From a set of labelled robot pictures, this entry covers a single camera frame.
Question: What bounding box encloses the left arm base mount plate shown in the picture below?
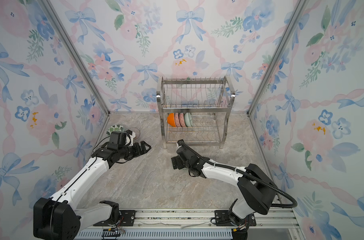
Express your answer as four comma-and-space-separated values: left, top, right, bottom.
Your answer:
93, 210, 136, 227

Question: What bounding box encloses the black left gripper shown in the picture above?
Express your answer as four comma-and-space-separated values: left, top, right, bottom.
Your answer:
119, 140, 152, 161

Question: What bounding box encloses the pink purple bowl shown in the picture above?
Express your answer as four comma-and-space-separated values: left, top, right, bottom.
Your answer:
174, 113, 181, 128

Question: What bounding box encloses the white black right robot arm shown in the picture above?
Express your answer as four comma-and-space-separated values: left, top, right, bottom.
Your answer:
171, 146, 276, 226

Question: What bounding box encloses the pale green celadon bowl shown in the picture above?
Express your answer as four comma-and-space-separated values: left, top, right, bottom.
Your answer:
184, 113, 193, 127

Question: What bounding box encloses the aluminium corner post right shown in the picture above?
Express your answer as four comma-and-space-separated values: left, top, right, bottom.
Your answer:
248, 0, 308, 118

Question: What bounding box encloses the aluminium corner post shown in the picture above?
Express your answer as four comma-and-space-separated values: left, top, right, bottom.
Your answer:
248, 0, 308, 118
38, 0, 110, 116

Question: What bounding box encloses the black corrugated cable conduit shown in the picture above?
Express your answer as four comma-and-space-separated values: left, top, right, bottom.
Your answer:
178, 140, 298, 209

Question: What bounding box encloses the purple glass bowl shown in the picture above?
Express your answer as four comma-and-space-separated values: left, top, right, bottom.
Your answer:
130, 128, 141, 140

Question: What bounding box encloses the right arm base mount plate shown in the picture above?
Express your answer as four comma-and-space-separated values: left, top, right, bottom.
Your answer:
211, 210, 257, 228

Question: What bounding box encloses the aluminium corner post left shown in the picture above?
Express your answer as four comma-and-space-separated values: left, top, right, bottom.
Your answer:
38, 0, 110, 116

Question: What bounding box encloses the orange white bowl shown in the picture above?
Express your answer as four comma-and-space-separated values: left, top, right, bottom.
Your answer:
167, 113, 176, 128

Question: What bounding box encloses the stainless steel dish rack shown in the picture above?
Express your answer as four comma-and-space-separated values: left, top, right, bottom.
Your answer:
156, 76, 237, 149

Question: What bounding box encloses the green leaf pattern bowl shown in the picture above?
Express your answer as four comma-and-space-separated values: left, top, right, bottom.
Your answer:
106, 125, 125, 136

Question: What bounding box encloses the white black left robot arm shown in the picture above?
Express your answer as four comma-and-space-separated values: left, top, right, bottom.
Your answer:
33, 130, 152, 240

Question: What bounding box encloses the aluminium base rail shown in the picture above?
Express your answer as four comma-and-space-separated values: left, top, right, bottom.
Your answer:
73, 208, 304, 240

